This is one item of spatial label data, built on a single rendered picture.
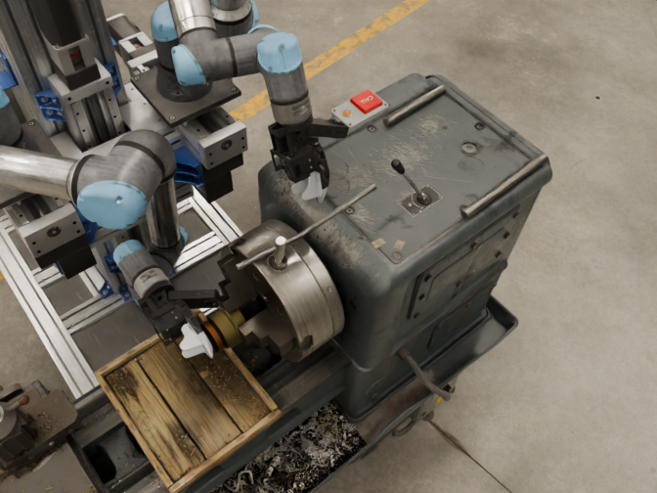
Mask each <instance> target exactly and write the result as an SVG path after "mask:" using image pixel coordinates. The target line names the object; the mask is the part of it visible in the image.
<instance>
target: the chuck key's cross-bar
mask: <svg viewBox="0 0 657 493"><path fill-rule="evenodd" d="M376 189H377V186H376V184H373V185H371V186H369V187H368V188H366V189H365V190H364V191H363V192H361V193H360V194H358V195H357V196H355V197H354V198H352V199H351V200H349V201H348V202H345V203H344V204H342V205H341V206H339V207H338V208H336V209H335V210H333V211H332V212H330V213H329V214H327V215H326V216H324V217H323V218H321V219H319V220H318V221H316V222H315V223H313V224H312V225H310V226H309V227H307V228H306V229H304V230H303V231H301V232H300V233H298V234H296V235H294V236H292V237H290V238H288V239H286V242H285V246H288V245H290V244H292V243H294V242H296V241H298V240H299V239H301V238H303V237H304V236H306V235H307V234H309V233H310V232H312V231H313V230H315V229H316V228H318V227H320V226H321V225H323V224H324V223H326V222H327V221H329V220H330V219H332V218H333V217H334V216H335V215H337V214H338V213H340V212H341V211H343V210H344V209H346V208H348V207H349V206H351V205H352V204H354V203H355V202H357V201H359V200H360V199H362V198H363V197H365V196H366V195H368V194H369V193H371V192H372V191H374V190H376ZM277 250H278V249H277V248H276V247H275V246H271V247H269V248H267V249H265V250H263V251H261V252H259V253H258V254H256V255H254V256H252V257H250V258H248V259H247V260H245V261H243V262H241V263H239V264H237V265H236V267H237V269H238V270H240V269H241V268H243V267H245V266H247V265H249V264H251V263H253V262H255V261H257V260H259V259H261V258H263V257H265V256H267V255H269V254H271V253H273V252H275V251H277Z"/></svg>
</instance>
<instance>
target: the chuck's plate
mask: <svg viewBox="0 0 657 493"><path fill-rule="evenodd" d="M259 226H263V227H267V228H269V229H271V230H273V231H274V232H276V233H277V234H278V235H280V236H281V237H284V238H285V239H288V238H290V237H292V236H294V235H296V234H298V233H297V232H296V231H295V230H293V229H292V228H291V227H289V226H288V225H287V224H285V223H284V222H282V221H280V220H276V219H269V220H267V221H266V222H264V223H262V224H260V225H259ZM290 246H291V247H292V248H293V249H294V250H295V251H296V253H297V254H298V255H299V256H300V258H301V259H302V260H303V262H304V263H305V264H306V266H307V267H308V269H309V270H310V272H311V273H312V275H313V276H314V278H315V280H316V281H317V283H318V285H319V287H320V289H321V291H322V293H323V295H324V297H325V299H326V301H327V304H328V308H329V311H330V314H331V318H332V323H333V334H332V337H331V338H333V337H334V336H336V335H337V334H339V333H340V332H341V331H342V330H343V328H344V323H345V316H344V309H343V305H342V302H341V299H340V296H339V293H338V291H337V288H336V286H335V284H334V282H333V280H332V278H331V276H330V274H329V272H328V270H327V268H326V267H325V265H324V264H323V262H322V261H321V259H320V258H319V256H318V255H317V254H316V253H315V252H314V251H313V249H312V248H311V247H310V246H309V245H308V243H307V242H306V241H305V240H304V239H303V238H301V239H299V240H298V241H296V242H294V243H292V244H290Z"/></svg>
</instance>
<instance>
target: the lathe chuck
mask: <svg viewBox="0 0 657 493"><path fill-rule="evenodd" d="M277 237H280V235H278V234H277V233H276V232H274V231H273V230H271V229H269V228H267V227H263V226H257V227H255V228H254V229H252V230H250V231H248V232H247V233H245V234H243V235H242V236H240V237H238V238H237V239H235V240H233V241H232V242H230V243H228V244H227V245H225V246H224V247H223V249H222V258H224V257H225V256H227V255H229V254H230V253H232V251H231V249H230V247H231V246H232V245H233V244H234V243H236V242H239V241H241V242H244V243H245V244H243V245H241V246H236V251H237V253H238V255H239V257H240V259H241V262H243V261H245V260H247V259H248V258H250V257H252V256H254V255H256V254H258V253H259V252H261V251H263V250H265V249H267V248H269V247H272V246H274V245H275V239H276V238H277ZM273 256H274V253H271V254H269V255H267V256H265V257H263V258H261V259H259V260H257V261H255V262H253V263H251V264H249V265H247V266H245V267H244V269H245V271H246V273H247V275H248V277H249V279H250V281H251V283H252V284H253V286H254V288H255V290H256V291H257V292H258V294H260V296H261V297H262V298H263V300H264V301H265V303H266V305H267V306H268V308H269V310H270V312H271V313H272V314H273V315H274V316H275V317H276V318H277V319H278V320H279V321H280V322H281V323H282V324H283V325H284V326H285V327H286V329H287V330H288V331H289V332H290V333H291V334H292V335H293V336H294V337H295V338H296V339H297V340H298V341H299V342H301V341H303V340H304V338H305V337H306V336H307V335H309V336H310V339H311V344H309V347H307V348H306V349H305V348H304V349H302V350H301V351H300V349H299V348H297V347H295V348H293V349H292V350H291V351H289V352H288V353H287V354H286V355H284V358H286V359H288V360H290V361H293V362H299V361H301V360H302V359H303V358H305V357H306V356H308V355H309V354H310V353H312V352H313V351H315V350H316V349H317V348H319V347H320V346H322V345H323V344H324V343H326V342H327V341H329V340H330V339H331V337H332V334H333V323H332V318H331V314H330V311H329V306H328V304H327V301H326V299H325V297H324V295H323V293H322V291H321V289H320V287H319V285H318V283H317V281H316V280H315V278H314V276H313V275H312V273H311V272H310V270H309V269H308V267H307V266H306V264H305V263H304V262H303V260H302V259H301V258H300V256H299V255H298V254H297V253H296V251H295V250H294V249H293V248H292V247H291V246H290V245H288V246H286V247H285V261H286V264H285V267H283V268H281V269H277V268H274V267H273V266H272V265H271V263H270V262H271V258H272V257H273ZM258 294H257V295H258ZM257 295H256V296H257ZM256 296H255V297H256ZM255 297H254V298H252V299H251V300H249V301H248V302H246V303H244V304H243V305H242V306H241V307H242V308H244V307H245V306H246V305H247V304H249V303H250V302H252V301H254V300H256V298H255Z"/></svg>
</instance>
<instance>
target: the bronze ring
mask: <svg viewBox="0 0 657 493"><path fill-rule="evenodd" d="M245 322H246V320H245V318H244V316H243V315H242V313H241V312H240V311H239V310H238V308H237V309H235V310H234V311H232V312H231V313H228V312H227V311H226V310H225V309H224V308H223V307H218V308H217V311H216V312H214V313H213V314H211V315H210V316H208V317H207V321H204V322H202V323H201V324H200V326H201V328H202V329H203V331H204V333H205V334H206V336H207V338H208V340H209V341H210V343H211V345H212V348H213V353H215V354H217V353H218V352H220V351H222V350H223V349H224V347H225V348H230V347H231V346H233V345H234V344H236V343H237V342H238V343H241V342H242V336H241V332H240V330H239V328H238V327H239V326H240V325H242V324H243V323H245Z"/></svg>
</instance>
